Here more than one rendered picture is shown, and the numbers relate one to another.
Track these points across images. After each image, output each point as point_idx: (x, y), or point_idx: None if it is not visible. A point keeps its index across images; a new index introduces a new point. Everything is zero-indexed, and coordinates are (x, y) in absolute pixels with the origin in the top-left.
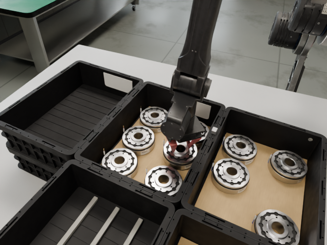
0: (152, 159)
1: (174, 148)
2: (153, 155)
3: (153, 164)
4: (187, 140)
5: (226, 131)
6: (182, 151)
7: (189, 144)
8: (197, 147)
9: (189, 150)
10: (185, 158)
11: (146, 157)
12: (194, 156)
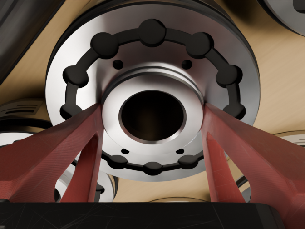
0: (284, 100)
1: (258, 139)
2: (265, 119)
3: (299, 74)
4: (150, 225)
5: None
6: (130, 99)
7: (93, 133)
8: (44, 102)
9: (98, 90)
10: (145, 40)
11: (300, 118)
12: (80, 34)
